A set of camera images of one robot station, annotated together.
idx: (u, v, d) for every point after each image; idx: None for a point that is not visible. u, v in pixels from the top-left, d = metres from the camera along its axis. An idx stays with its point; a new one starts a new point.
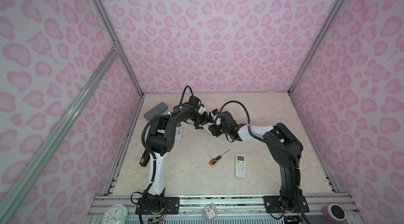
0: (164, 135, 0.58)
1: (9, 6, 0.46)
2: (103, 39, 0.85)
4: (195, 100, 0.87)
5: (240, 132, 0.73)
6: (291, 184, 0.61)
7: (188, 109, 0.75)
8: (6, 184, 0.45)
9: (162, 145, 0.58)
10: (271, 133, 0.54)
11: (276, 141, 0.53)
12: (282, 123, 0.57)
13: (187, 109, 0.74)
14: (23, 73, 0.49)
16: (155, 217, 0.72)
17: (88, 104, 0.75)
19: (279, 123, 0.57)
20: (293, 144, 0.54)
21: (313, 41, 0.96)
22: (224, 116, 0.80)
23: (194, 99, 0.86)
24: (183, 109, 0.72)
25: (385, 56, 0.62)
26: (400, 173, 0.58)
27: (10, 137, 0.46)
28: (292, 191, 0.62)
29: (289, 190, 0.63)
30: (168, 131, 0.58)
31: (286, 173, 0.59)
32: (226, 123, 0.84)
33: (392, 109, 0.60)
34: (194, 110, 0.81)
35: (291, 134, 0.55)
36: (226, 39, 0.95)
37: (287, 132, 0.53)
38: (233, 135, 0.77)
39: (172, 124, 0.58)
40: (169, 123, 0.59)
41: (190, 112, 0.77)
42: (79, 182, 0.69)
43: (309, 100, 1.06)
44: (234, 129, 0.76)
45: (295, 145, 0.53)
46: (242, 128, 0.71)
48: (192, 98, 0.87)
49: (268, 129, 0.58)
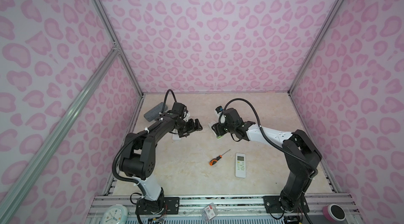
0: (141, 158, 0.47)
1: (9, 6, 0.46)
2: (103, 39, 0.85)
4: (179, 107, 0.76)
5: (249, 131, 0.66)
6: (295, 189, 0.60)
7: (168, 123, 0.63)
8: (6, 184, 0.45)
9: (139, 169, 0.47)
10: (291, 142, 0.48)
11: (296, 151, 0.47)
12: (302, 131, 0.51)
13: (167, 122, 0.62)
14: (23, 73, 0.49)
16: (155, 217, 0.72)
17: (88, 104, 0.75)
19: (298, 130, 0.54)
20: (313, 155, 0.49)
21: (313, 41, 0.96)
22: (230, 113, 0.73)
23: (179, 107, 0.75)
24: (164, 122, 0.61)
25: (384, 57, 0.62)
26: (400, 173, 0.58)
27: (10, 137, 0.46)
28: (296, 193, 0.60)
29: (292, 192, 0.62)
30: (144, 152, 0.47)
31: (293, 177, 0.58)
32: (233, 120, 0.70)
33: (392, 109, 0.60)
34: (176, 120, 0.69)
35: (312, 145, 0.49)
36: (226, 39, 0.95)
37: (307, 142, 0.52)
38: (240, 134, 0.69)
39: (150, 143, 0.47)
40: (146, 142, 0.48)
41: (171, 123, 0.66)
42: (79, 182, 0.69)
43: (309, 100, 1.06)
44: (241, 126, 0.69)
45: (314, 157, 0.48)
46: (251, 128, 0.64)
48: (176, 104, 0.76)
49: (285, 135, 0.52)
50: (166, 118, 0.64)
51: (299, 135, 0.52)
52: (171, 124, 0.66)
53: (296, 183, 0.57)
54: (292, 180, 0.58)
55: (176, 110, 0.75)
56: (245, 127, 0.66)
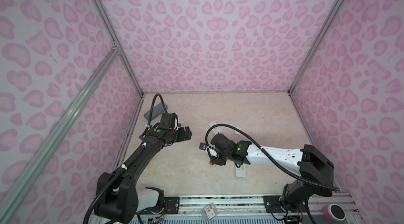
0: (119, 201, 0.40)
1: (9, 6, 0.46)
2: (103, 39, 0.85)
4: (169, 119, 0.67)
5: (250, 156, 0.57)
6: (301, 195, 0.57)
7: (152, 146, 0.54)
8: (6, 184, 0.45)
9: (118, 213, 0.40)
10: (309, 164, 0.43)
11: (316, 173, 0.42)
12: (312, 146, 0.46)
13: (151, 148, 0.53)
14: (23, 73, 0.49)
16: (155, 217, 0.72)
17: (88, 104, 0.75)
19: (306, 146, 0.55)
20: (327, 168, 0.46)
21: (313, 41, 0.96)
22: (218, 142, 0.65)
23: (167, 119, 0.65)
24: (147, 148, 0.52)
25: (385, 57, 0.62)
26: (400, 173, 0.58)
27: (10, 137, 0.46)
28: (301, 199, 0.59)
29: (294, 196, 0.61)
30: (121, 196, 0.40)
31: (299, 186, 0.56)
32: (224, 148, 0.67)
33: (392, 109, 0.60)
34: (163, 138, 0.60)
35: (324, 158, 0.45)
36: (226, 39, 0.95)
37: (319, 156, 0.48)
38: (239, 160, 0.60)
39: (128, 186, 0.40)
40: (123, 183, 0.40)
41: (153, 150, 0.54)
42: (79, 182, 0.69)
43: (309, 100, 1.06)
44: (235, 152, 0.61)
45: (329, 170, 0.45)
46: (250, 152, 0.56)
48: (166, 116, 0.65)
49: (296, 156, 0.47)
50: (152, 139, 0.56)
51: (310, 152, 0.49)
52: (158, 145, 0.57)
53: (304, 192, 0.55)
54: (298, 188, 0.56)
55: (165, 125, 0.65)
56: (243, 152, 0.58)
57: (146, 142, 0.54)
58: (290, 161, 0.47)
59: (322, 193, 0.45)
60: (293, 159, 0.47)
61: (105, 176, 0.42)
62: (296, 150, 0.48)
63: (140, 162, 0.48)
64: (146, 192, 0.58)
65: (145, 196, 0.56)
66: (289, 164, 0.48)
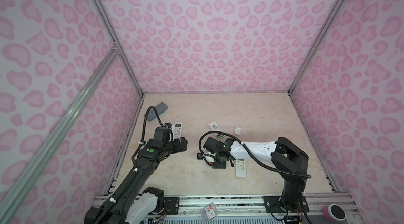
0: None
1: (9, 6, 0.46)
2: (103, 39, 0.85)
4: (163, 135, 0.64)
5: (233, 152, 0.63)
6: (294, 192, 0.59)
7: (145, 171, 0.52)
8: (6, 184, 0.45)
9: None
10: (280, 155, 0.46)
11: (286, 161, 0.46)
12: (284, 138, 0.50)
13: (143, 173, 0.51)
14: (23, 73, 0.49)
16: (155, 217, 0.72)
17: (88, 104, 0.75)
19: (280, 138, 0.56)
20: (300, 158, 0.49)
21: (313, 41, 0.96)
22: (208, 144, 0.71)
23: (161, 134, 0.62)
24: (139, 173, 0.50)
25: (385, 57, 0.62)
26: (400, 173, 0.58)
27: (10, 137, 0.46)
28: (294, 195, 0.60)
29: (291, 195, 0.61)
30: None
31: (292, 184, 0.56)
32: (213, 149, 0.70)
33: (392, 109, 0.60)
34: (157, 158, 0.58)
35: (296, 148, 0.49)
36: (226, 39, 0.95)
37: (292, 147, 0.52)
38: (224, 156, 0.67)
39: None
40: (111, 220, 0.38)
41: (145, 175, 0.52)
42: (79, 182, 0.69)
43: (309, 100, 1.06)
44: (221, 149, 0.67)
45: (301, 159, 0.49)
46: (233, 148, 0.61)
48: (159, 132, 0.62)
49: (271, 148, 0.50)
50: (144, 161, 0.53)
51: (283, 144, 0.53)
52: (150, 170, 0.54)
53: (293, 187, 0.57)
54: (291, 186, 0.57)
55: (159, 141, 0.62)
56: (227, 148, 0.63)
57: (138, 165, 0.52)
58: (265, 153, 0.51)
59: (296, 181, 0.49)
60: (267, 151, 0.51)
61: (93, 211, 0.39)
62: (271, 142, 0.52)
63: (131, 191, 0.45)
64: (141, 205, 0.55)
65: (140, 211, 0.54)
66: (265, 156, 0.53)
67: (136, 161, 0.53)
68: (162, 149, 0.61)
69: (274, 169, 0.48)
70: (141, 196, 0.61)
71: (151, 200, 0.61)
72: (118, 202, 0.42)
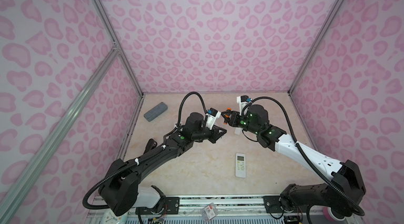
0: (119, 192, 0.41)
1: (9, 6, 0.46)
2: (103, 39, 0.85)
4: (194, 126, 0.62)
5: (279, 144, 0.55)
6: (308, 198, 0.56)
7: (170, 152, 0.54)
8: (6, 184, 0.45)
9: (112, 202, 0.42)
10: (343, 177, 0.40)
11: (347, 189, 0.39)
12: (353, 163, 0.42)
13: (168, 152, 0.53)
14: (23, 73, 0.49)
16: (155, 217, 0.72)
17: (88, 104, 0.75)
19: (349, 161, 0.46)
20: (359, 191, 0.42)
21: (313, 41, 0.96)
22: (259, 115, 0.59)
23: (192, 126, 0.60)
24: (165, 151, 0.52)
25: (385, 57, 0.62)
26: (400, 173, 0.58)
27: (10, 137, 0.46)
28: (304, 201, 0.59)
29: (299, 197, 0.60)
30: (123, 188, 0.40)
31: (314, 193, 0.53)
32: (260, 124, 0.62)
33: (392, 109, 0.60)
34: (184, 146, 0.59)
35: (361, 180, 0.41)
36: (226, 39, 0.95)
37: (359, 177, 0.43)
38: (266, 142, 0.58)
39: (131, 182, 0.40)
40: (129, 177, 0.41)
41: (170, 153, 0.54)
42: (79, 182, 0.69)
43: (309, 100, 1.06)
44: (267, 132, 0.58)
45: (360, 194, 0.42)
46: (282, 141, 0.54)
48: (190, 123, 0.60)
49: (333, 166, 0.43)
50: (172, 143, 0.56)
51: (349, 168, 0.44)
52: (174, 152, 0.56)
53: (311, 195, 0.54)
54: (311, 193, 0.54)
55: (189, 130, 0.62)
56: (273, 136, 0.55)
57: (166, 145, 0.54)
58: (324, 167, 0.44)
59: (342, 209, 0.43)
60: (328, 166, 0.43)
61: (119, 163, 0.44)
62: (334, 160, 0.45)
63: (151, 163, 0.48)
64: (148, 192, 0.57)
65: (146, 195, 0.56)
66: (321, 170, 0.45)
67: (167, 140, 0.56)
68: (191, 141, 0.61)
69: (329, 181, 0.44)
70: (150, 187, 0.63)
71: (155, 196, 0.62)
72: (140, 165, 0.45)
